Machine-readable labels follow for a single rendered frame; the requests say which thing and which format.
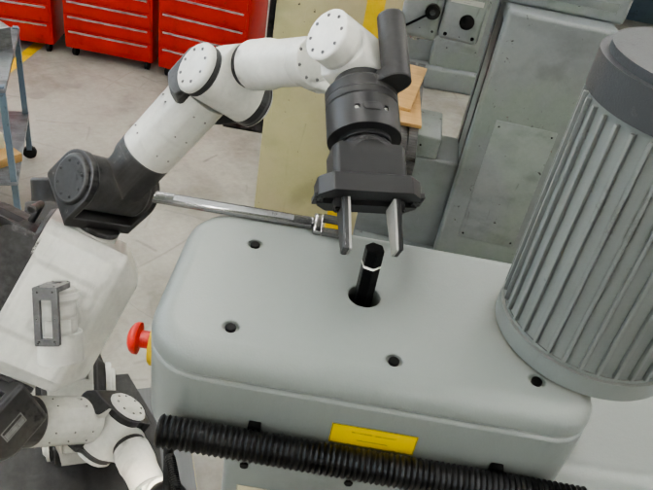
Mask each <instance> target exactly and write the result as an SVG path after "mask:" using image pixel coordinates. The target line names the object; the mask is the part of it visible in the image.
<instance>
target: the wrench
mask: <svg viewBox="0 0 653 490"><path fill-rule="evenodd" d="M153 203H158V204H164V205H170V206H176V207H182V208H188V209H193V210H199V211H205V212H211V213H217V214H223V215H228V216H234V217H240V218H246V219H252V220H258V221H264V222H269V223H275V224H281V225H287V226H293V227H299V228H310V229H311V228H312V233H313V234H318V235H322V236H325V237H331V238H337V239H339V236H338V229H335V228H329V227H323V223H326V224H332V225H338V223H337V216H333V215H328V214H324V215H323V214H318V213H316V214H315V216H314V217H309V216H303V215H297V214H292V213H286V212H280V211H274V210H268V209H262V208H256V207H251V206H245V205H239V204H233V203H227V202H221V201H216V200H210V199H204V198H198V197H192V196H187V195H181V194H175V193H170V192H159V191H157V192H155V195H154V197H153Z"/></svg>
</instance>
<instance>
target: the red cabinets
mask: <svg viewBox="0 0 653 490"><path fill-rule="evenodd" d="M267 10H268V0H0V21H2V22H4V23H5V24H7V25H8V26H10V27H13V25H17V26H18V27H19V30H20V31H19V39H20V40H22V41H29V42H36V43H43V44H46V50H47V51H48V52H51V51H52V45H54V44H55V43H56V42H57V41H58V40H59V38H60V37H61V36H62V35H65V45H66V47H70V48H73V49H72V53H73V54H74V55H79V53H80V50H85V51H90V52H95V53H104V54H108V55H113V56H118V57H123V58H128V59H133V60H138V61H143V62H145V64H144V67H145V69H148V70H150V68H151V63H153V62H154V61H155V60H156V59H157V58H158V66H159V67H162V68H165V69H164V74H165V75H167V76H168V72H169V70H170V69H171V68H172V67H173V66H174V65H175V64H176V63H177V61H178V60H179V59H180V58H181V57H182V56H183V55H184V54H185V52H186V51H187V50H188V49H189V48H191V47H194V46H196V45H198V44H201V43H209V44H211V45H212V46H214V47H218V46H223V45H232V44H241V43H244V42H245V41H247V40H252V39H260V38H265V28H266V19H267Z"/></svg>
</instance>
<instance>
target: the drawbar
mask: <svg viewBox="0 0 653 490"><path fill-rule="evenodd" d="M384 253H385V251H384V248H383V246H382V245H379V244H376V243H374V242H372V243H370V244H367V245H365V248H364V252H363V257H362V262H363V265H364V266H367V267H369V268H372V269H375V268H377V267H380V266H381V264H382V260H383V257H384ZM379 271H380V269H377V270H375V271H371V270H368V269H365V268H363V266H362V264H361V269H360V273H359V277H358V281H357V286H356V289H355V293H354V297H353V303H354V304H356V305H358V306H362V307H370V305H371V302H372V299H373V295H374V291H375V287H376V283H377V279H378V275H379Z"/></svg>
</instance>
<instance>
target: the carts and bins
mask: <svg viewBox="0 0 653 490"><path fill-rule="evenodd" d="M19 31H20V30H19V27H18V26H17V25H13V27H10V26H8V25H7V24H5V23H4V22H2V21H0V186H11V187H12V194H13V201H14V206H15V207H16V208H18V209H20V210H21V205H20V198H19V190H18V180H19V174H20V169H21V163H22V156H25V157H27V158H34V157H36V156H37V150H36V148H35V147H33V146H32V141H31V132H30V123H29V112H28V107H27V98H26V89H25V81H24V73H23V64H22V55H21V47H20V39H19ZM15 53H16V61H17V76H18V84H19V92H20V100H21V109H22V112H18V111H8V104H7V96H6V90H7V86H8V81H9V78H10V74H11V69H12V65H13V60H14V56H15ZM25 141H26V147H24V144H25Z"/></svg>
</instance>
